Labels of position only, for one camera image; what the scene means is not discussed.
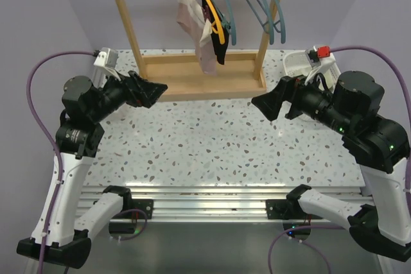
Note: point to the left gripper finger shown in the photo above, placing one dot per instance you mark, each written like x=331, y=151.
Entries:
x=150, y=88
x=142, y=100

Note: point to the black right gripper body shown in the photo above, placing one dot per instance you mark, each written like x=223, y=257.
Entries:
x=304, y=96

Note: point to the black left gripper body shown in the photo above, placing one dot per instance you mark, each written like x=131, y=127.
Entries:
x=118, y=88

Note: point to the black underwear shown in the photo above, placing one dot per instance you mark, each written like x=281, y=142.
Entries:
x=219, y=49

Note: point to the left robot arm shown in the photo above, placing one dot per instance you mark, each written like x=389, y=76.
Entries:
x=60, y=237

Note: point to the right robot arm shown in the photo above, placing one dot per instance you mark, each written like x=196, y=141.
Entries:
x=379, y=146

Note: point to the pink beige underwear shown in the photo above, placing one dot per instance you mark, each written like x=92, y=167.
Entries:
x=190, y=17

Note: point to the purple clothespin on yellow hanger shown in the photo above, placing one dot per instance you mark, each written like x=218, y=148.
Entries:
x=206, y=13

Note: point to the white plastic basket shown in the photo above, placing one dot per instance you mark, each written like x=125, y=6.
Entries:
x=296, y=63

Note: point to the wooden clothes rack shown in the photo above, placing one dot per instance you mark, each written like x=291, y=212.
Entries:
x=240, y=77

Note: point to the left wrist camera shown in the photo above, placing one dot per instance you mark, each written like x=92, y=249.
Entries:
x=106, y=61

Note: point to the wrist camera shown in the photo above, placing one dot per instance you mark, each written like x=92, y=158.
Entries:
x=106, y=61
x=320, y=59

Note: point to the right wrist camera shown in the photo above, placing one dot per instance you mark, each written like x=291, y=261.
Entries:
x=320, y=59

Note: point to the aluminium rail frame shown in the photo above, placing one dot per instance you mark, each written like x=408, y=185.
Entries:
x=206, y=161

